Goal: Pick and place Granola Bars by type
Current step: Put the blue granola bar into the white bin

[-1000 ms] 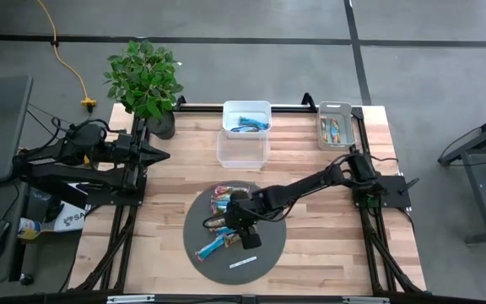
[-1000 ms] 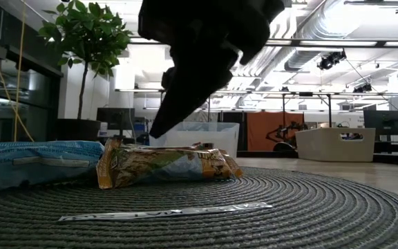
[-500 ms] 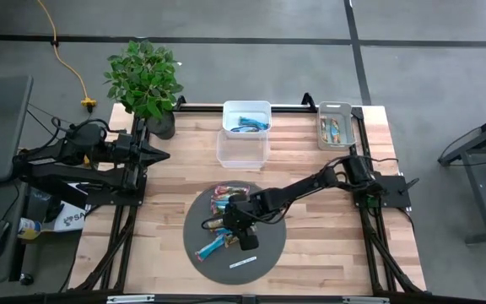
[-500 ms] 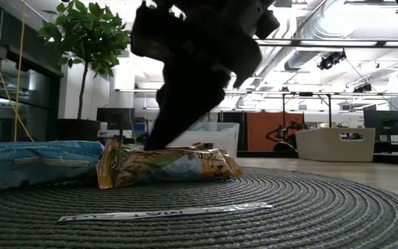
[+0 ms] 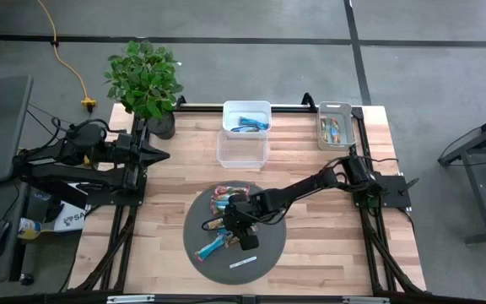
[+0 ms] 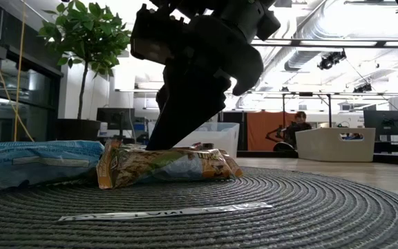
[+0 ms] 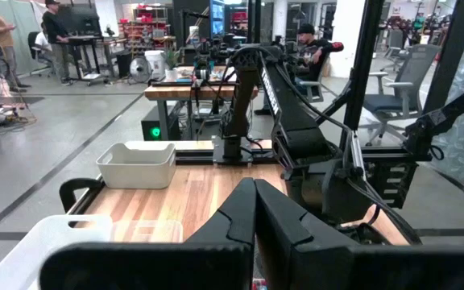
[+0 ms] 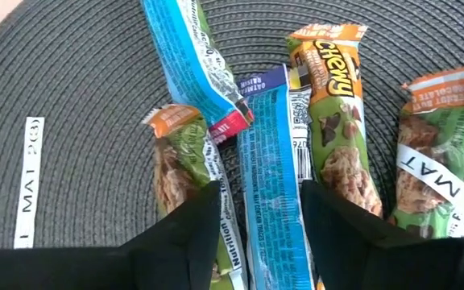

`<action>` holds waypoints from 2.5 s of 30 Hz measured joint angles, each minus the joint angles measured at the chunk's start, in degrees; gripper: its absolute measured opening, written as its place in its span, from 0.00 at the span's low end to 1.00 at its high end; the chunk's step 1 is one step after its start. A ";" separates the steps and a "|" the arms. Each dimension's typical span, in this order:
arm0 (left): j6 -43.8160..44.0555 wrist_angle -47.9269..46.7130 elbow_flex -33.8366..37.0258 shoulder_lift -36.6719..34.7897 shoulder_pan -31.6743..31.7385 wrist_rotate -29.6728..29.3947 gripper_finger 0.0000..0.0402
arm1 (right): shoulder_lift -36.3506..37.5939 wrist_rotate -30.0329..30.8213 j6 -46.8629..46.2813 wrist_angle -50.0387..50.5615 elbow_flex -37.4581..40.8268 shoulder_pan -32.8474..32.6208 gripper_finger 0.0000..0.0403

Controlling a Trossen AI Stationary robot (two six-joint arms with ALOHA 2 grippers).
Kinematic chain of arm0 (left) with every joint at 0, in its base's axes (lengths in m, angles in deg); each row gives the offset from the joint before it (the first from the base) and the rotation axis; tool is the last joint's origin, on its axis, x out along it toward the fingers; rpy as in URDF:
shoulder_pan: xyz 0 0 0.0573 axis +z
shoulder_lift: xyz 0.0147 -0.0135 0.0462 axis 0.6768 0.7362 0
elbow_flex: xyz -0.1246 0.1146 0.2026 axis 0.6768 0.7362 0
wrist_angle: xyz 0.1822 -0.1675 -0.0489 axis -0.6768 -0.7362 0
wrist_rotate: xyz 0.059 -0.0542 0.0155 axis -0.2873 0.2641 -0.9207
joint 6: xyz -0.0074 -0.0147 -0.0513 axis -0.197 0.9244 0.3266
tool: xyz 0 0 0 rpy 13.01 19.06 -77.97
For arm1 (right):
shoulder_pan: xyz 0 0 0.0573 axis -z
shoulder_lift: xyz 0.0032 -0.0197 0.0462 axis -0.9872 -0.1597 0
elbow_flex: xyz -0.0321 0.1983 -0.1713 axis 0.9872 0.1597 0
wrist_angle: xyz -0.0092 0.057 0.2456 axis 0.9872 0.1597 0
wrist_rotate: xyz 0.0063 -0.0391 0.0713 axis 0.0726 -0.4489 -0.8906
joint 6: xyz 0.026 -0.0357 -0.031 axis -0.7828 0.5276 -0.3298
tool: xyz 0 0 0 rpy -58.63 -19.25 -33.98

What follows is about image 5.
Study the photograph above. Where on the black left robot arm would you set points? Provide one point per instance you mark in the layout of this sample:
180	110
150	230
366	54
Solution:
78	175

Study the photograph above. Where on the green leafy plant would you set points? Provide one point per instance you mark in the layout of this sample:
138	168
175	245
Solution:
142	80

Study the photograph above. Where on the green yellow granola bar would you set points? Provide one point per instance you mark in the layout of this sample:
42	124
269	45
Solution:
217	224

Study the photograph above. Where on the red multicolour granola bar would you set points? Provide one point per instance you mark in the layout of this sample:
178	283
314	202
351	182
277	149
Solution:
226	190

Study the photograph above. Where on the black control box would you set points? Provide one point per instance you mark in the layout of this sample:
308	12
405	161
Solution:
57	196

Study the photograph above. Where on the grey metal desk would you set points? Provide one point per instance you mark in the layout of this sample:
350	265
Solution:
485	219

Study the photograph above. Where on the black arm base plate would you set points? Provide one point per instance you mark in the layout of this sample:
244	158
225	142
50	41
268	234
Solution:
112	198
390	190

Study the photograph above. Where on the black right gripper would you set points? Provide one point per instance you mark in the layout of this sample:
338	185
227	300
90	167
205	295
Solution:
243	215

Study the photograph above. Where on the black plant pot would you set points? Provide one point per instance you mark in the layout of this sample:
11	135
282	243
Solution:
165	128

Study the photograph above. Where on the dark round plate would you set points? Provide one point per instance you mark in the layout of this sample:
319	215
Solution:
264	253

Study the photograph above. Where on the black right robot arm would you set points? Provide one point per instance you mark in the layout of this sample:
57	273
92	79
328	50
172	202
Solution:
302	188

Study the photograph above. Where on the black round knob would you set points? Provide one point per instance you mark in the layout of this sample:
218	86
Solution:
26	279

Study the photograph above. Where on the blue red-ended granola bar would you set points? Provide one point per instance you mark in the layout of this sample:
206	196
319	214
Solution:
218	204

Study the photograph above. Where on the white printed box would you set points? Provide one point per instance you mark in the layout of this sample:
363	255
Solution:
74	219

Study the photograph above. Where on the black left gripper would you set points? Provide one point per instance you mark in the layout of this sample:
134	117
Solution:
127	150

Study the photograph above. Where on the white label strip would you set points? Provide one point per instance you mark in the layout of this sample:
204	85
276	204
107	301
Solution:
243	262

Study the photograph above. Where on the yellow white bottle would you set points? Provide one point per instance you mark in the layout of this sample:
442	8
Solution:
30	228

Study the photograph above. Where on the black table edge rail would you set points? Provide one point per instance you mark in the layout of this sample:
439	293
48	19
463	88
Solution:
268	300

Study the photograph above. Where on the clear plastic container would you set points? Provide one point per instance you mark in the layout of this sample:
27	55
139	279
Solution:
243	154

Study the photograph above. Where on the dark blue green granola bar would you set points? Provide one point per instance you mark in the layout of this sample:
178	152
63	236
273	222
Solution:
241	129

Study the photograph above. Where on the white translucent plastic bin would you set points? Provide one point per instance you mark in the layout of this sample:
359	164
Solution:
247	110

